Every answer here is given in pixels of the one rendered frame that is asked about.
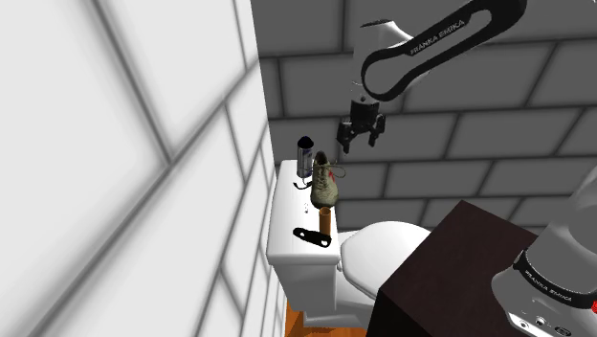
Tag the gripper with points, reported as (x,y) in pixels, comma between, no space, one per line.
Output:
(362,113)

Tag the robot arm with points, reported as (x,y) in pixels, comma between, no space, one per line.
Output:
(387,46)

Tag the silver bottle with dark cap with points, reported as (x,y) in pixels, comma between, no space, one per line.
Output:
(304,158)

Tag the olive sneaker with red mark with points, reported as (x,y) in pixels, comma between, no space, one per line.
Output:
(322,184)

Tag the small black bent object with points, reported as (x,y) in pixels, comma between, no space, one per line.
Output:
(301,185)

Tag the brown cylinder cup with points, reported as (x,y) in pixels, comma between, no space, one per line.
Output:
(324,220)

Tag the black flat tool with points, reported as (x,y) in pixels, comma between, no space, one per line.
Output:
(311,237)

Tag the white toilet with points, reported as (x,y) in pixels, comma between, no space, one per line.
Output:
(298,252)

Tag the dark robot stand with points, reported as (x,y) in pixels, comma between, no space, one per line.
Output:
(447,275)

